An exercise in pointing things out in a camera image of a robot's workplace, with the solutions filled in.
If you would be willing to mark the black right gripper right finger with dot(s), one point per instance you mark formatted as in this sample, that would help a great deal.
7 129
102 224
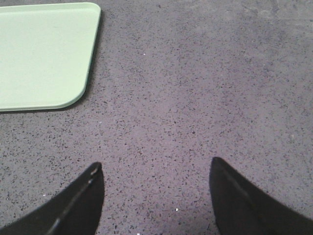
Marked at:
241 208

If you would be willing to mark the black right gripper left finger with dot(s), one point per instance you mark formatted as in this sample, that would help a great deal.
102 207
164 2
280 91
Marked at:
74 211

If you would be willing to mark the light green rectangular tray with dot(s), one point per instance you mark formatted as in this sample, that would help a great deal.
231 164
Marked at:
45 54

